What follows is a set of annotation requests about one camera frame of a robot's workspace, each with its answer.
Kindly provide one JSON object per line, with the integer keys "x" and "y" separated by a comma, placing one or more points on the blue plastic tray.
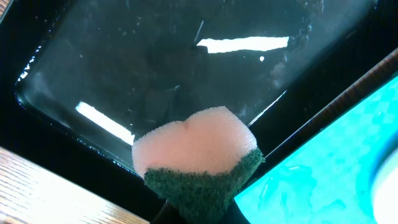
{"x": 329, "y": 179}

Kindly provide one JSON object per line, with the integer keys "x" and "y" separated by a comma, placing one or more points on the pink green sponge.
{"x": 199, "y": 164}

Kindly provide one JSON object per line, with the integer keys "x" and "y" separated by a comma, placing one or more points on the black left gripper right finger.
{"x": 233, "y": 215}

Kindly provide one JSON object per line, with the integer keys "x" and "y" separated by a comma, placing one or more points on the white pink plate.
{"x": 384, "y": 191}

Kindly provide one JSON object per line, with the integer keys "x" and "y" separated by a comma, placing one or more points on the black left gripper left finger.
{"x": 167, "y": 215}

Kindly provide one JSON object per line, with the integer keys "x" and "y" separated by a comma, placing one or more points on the black plastic tray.
{"x": 275, "y": 64}

